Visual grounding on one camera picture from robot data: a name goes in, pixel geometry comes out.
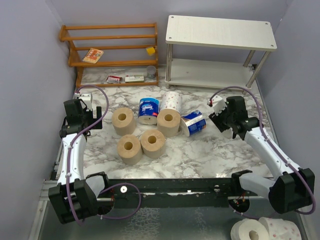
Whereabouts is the blue Tempo roll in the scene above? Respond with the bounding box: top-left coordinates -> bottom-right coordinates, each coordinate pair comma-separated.
138,97 -> 160,125

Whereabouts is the pink dotted roll back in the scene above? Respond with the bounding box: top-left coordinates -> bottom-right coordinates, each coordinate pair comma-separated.
160,91 -> 182,114

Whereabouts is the pink dotted roll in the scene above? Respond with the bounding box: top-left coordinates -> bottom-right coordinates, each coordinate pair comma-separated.
222,128 -> 233,139
160,91 -> 182,114

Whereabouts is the pink dotted roll front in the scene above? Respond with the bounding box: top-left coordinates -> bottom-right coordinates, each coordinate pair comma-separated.
222,128 -> 233,139

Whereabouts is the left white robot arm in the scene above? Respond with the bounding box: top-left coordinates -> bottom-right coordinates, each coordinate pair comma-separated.
48,93 -> 111,224

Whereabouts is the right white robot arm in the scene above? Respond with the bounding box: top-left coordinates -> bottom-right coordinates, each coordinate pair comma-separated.
208,95 -> 316,214

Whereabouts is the white two-tier shelf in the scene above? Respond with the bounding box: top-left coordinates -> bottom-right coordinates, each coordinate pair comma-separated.
165,15 -> 277,89

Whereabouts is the brown paper roll back left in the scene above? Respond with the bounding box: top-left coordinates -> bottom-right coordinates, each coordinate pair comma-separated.
111,107 -> 136,136

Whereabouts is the brown paper roll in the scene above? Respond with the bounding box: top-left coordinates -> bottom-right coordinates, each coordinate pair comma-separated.
157,108 -> 181,138
140,129 -> 166,159
117,134 -> 143,165
111,107 -> 136,136

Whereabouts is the brown paper roll front left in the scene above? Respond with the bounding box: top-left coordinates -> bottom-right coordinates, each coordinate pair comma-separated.
117,134 -> 143,165

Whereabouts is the red white small box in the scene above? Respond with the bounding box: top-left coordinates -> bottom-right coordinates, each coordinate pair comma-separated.
106,75 -> 123,84

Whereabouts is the brown paper roll back right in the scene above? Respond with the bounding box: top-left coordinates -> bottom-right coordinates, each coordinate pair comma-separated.
157,108 -> 181,138

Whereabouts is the brown paper roll front right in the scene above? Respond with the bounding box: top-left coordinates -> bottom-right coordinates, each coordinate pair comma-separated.
140,129 -> 166,159

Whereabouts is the white green flat box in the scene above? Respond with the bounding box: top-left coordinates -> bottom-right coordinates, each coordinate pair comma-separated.
124,72 -> 145,83

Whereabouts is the orange patterned booklet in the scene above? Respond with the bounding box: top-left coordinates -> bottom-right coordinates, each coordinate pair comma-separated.
82,48 -> 104,64

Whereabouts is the brown wooden rack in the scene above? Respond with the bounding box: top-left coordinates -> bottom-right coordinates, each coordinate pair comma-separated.
58,22 -> 159,89

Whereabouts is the small grey cup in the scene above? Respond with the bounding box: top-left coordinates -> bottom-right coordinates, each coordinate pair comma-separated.
146,65 -> 157,79

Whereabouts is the yellow cube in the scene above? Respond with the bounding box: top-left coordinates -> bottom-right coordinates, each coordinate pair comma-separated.
145,46 -> 156,56

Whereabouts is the plain white roll foreground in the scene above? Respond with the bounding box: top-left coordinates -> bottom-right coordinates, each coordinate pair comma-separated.
230,219 -> 269,240

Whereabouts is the pink dotted roll foreground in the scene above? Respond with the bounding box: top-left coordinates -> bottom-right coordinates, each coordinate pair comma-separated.
258,217 -> 302,240

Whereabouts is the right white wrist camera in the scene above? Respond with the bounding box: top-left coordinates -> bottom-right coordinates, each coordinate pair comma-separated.
207,95 -> 227,116

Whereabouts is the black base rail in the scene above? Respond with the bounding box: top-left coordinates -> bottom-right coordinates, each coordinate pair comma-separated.
94,172 -> 261,216

